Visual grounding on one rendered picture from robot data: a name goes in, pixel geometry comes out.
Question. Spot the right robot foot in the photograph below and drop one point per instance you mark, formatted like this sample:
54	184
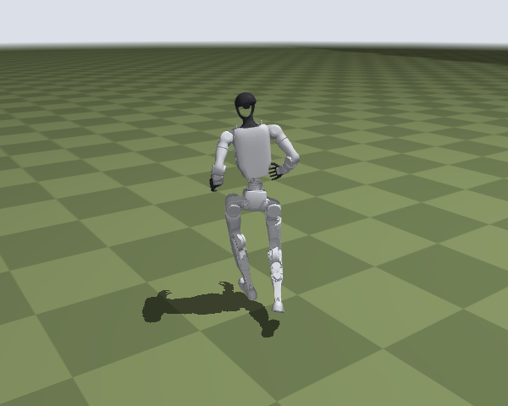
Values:
278	307

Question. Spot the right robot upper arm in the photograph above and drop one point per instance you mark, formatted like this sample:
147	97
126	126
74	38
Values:
276	133

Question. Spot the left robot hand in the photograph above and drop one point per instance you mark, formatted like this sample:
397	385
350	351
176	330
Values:
213	187

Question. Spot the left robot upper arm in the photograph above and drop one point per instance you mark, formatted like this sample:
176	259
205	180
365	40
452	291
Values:
225	139

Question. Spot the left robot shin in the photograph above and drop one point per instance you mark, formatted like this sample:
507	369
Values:
242	261

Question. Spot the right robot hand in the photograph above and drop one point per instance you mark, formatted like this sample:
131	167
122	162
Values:
273	163

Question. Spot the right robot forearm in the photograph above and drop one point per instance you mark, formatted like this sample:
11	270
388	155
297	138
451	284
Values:
285	168

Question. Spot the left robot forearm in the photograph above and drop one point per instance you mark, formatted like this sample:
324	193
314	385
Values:
217	180

